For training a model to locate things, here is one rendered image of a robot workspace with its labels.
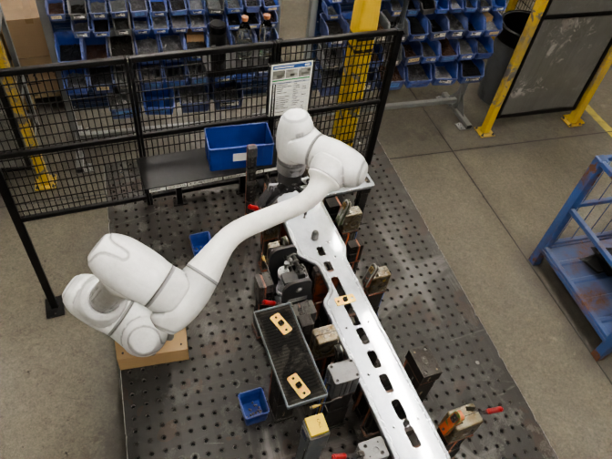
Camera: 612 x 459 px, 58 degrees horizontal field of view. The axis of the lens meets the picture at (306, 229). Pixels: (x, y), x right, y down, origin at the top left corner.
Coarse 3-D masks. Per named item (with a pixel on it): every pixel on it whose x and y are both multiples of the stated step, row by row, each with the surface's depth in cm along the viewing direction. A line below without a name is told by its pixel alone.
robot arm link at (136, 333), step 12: (132, 312) 195; (144, 312) 196; (120, 324) 193; (132, 324) 191; (144, 324) 192; (120, 336) 193; (132, 336) 190; (144, 336) 191; (156, 336) 192; (132, 348) 190; (144, 348) 191; (156, 348) 194
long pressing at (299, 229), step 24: (312, 216) 249; (312, 240) 239; (336, 240) 240; (312, 264) 232; (336, 264) 232; (360, 288) 225; (336, 312) 216; (360, 312) 217; (384, 336) 211; (360, 360) 203; (384, 360) 204; (360, 384) 196; (408, 384) 198; (384, 408) 191; (408, 408) 192; (384, 432) 185; (432, 432) 187; (408, 456) 181; (432, 456) 182
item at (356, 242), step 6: (354, 240) 243; (360, 240) 243; (348, 246) 242; (354, 246) 241; (360, 246) 241; (348, 252) 243; (354, 252) 244; (360, 252) 245; (348, 258) 245; (354, 258) 247; (360, 258) 248; (354, 264) 252; (354, 270) 256
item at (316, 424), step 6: (318, 414) 171; (306, 420) 169; (312, 420) 170; (318, 420) 170; (324, 420) 170; (312, 426) 168; (318, 426) 168; (324, 426) 169; (312, 432) 167; (318, 432) 167; (324, 432) 168
